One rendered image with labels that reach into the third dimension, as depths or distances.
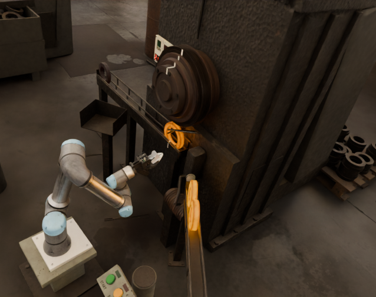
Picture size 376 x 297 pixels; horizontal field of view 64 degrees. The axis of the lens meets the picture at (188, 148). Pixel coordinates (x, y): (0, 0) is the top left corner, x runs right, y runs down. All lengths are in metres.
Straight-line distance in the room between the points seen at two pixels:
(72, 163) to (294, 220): 1.95
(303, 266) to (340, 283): 0.27
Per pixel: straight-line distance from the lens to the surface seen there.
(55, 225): 1.78
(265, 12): 1.47
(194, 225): 1.54
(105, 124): 2.31
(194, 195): 1.63
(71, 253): 1.94
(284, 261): 2.52
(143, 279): 1.61
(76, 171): 1.51
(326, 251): 2.76
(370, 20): 1.98
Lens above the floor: 1.97
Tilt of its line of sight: 39 degrees down
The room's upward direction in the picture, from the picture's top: 11 degrees clockwise
